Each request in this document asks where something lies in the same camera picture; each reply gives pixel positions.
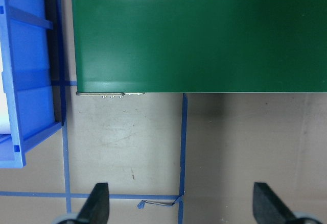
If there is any green conveyor belt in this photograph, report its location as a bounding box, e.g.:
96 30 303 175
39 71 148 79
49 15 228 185
71 0 326 95

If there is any blue bin with buttons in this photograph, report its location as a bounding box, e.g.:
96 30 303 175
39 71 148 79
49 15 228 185
1 0 61 168

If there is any white foam pad source bin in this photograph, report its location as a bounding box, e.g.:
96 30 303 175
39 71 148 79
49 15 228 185
1 56 11 134

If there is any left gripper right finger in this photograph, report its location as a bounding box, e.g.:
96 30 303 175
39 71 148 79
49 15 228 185
252 182 297 224

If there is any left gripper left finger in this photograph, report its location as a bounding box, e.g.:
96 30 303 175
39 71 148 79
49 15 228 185
76 183 109 224

